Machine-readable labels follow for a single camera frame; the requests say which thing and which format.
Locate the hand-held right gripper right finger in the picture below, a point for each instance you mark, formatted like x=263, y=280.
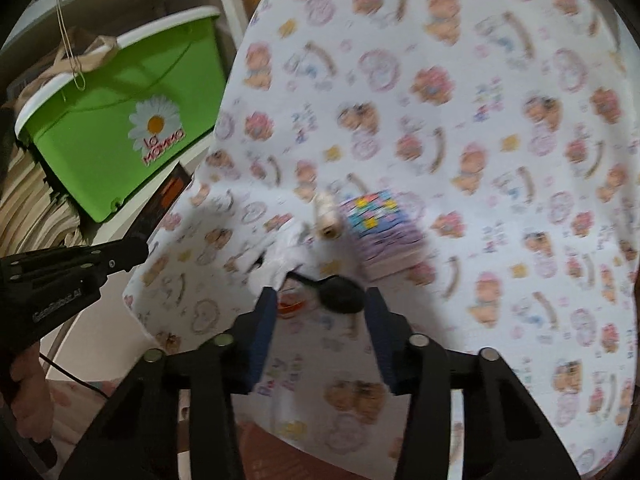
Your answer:
x=381, y=345

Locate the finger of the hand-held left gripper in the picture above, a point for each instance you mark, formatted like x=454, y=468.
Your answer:
x=125, y=255

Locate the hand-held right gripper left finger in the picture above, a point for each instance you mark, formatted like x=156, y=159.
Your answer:
x=265, y=340

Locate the black plastic spoon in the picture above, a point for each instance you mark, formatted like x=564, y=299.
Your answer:
x=340, y=296

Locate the person's left hand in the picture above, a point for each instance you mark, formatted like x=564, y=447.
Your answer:
x=30, y=395

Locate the orange transparent wrapper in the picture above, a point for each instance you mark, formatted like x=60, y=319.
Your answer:
x=290, y=306

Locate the dark box with orange label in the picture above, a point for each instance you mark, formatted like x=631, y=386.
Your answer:
x=160, y=205

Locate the purple floral tissue packet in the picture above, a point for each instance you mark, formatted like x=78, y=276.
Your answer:
x=385, y=240

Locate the beige striped cloth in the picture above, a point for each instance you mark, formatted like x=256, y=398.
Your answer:
x=30, y=200

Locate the pink patterned blanket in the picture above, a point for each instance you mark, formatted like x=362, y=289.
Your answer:
x=75, y=410

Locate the orange textured mat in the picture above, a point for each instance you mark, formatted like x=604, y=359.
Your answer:
x=260, y=460

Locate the small beige roll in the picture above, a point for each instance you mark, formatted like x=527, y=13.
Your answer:
x=327, y=215

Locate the brown paper bag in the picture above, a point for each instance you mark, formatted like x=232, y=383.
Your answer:
x=92, y=55

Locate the bear printed white cloth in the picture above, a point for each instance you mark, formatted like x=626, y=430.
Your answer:
x=450, y=110

